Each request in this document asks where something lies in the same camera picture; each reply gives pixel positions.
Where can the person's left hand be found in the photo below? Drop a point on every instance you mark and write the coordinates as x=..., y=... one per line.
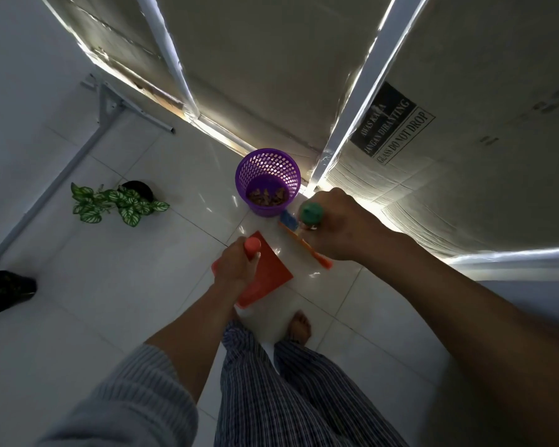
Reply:
x=233, y=269

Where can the person's right hand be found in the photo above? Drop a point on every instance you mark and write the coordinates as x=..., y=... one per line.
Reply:
x=344, y=230

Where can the person's left fingers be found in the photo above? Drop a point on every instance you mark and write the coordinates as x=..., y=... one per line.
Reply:
x=254, y=264

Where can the person's right fingers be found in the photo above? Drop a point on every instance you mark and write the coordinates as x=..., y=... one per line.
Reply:
x=310, y=228

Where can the orange plastic dustpan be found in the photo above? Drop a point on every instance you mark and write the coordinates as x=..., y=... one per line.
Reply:
x=268, y=274

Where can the person's right forearm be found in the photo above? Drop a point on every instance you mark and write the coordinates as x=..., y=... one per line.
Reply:
x=484, y=330

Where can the person's left forearm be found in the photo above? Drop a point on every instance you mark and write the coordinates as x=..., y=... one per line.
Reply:
x=193, y=337

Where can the dry brown leaves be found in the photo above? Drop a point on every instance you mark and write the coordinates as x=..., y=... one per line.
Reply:
x=266, y=197

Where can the purple plastic mesh basket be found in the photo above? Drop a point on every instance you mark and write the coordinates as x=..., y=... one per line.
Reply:
x=267, y=174

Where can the person's right foot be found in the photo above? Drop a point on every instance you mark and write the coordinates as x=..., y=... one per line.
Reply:
x=299, y=326

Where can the small black plant pot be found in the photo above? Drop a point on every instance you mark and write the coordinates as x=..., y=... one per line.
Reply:
x=139, y=187

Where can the blue checked trousers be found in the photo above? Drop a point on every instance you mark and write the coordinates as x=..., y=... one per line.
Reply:
x=298, y=400

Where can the green white leafed plant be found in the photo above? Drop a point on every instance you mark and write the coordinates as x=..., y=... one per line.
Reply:
x=121, y=207

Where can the plain wide cardboard sheet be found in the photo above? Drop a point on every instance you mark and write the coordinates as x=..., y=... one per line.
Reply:
x=270, y=60

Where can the grey ribbed sleeve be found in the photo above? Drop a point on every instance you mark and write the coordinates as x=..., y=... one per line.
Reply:
x=130, y=405

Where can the cardboard sheet with black label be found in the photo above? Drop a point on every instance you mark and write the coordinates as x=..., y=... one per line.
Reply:
x=484, y=116

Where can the large black plant pot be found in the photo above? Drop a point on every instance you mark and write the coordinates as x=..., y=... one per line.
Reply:
x=4, y=290

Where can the plain narrow cardboard sheet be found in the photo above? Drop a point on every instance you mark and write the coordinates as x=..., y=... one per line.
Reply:
x=116, y=46

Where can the thick white door frame bar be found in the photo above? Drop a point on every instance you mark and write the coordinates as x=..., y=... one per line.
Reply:
x=368, y=83

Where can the white metal stand frame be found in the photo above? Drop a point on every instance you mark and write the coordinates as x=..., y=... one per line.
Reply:
x=81, y=144

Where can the thin white door frame bar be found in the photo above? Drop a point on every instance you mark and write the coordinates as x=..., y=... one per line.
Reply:
x=167, y=51

